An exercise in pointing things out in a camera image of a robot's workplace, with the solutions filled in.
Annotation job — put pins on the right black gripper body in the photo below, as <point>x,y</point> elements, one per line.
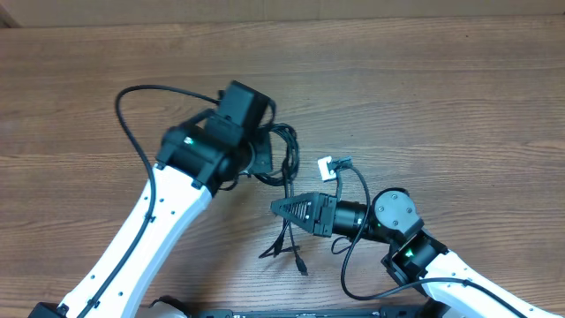
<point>323,215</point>

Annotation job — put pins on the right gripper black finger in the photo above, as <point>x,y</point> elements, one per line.
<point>303,220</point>
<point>299,203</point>

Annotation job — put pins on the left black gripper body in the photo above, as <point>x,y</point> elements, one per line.
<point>263,159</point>

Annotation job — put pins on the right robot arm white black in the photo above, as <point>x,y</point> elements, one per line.
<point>415,258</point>

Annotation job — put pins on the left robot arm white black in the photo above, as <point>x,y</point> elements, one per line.
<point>195,159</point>

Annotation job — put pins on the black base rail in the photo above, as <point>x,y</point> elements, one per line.
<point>382,312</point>

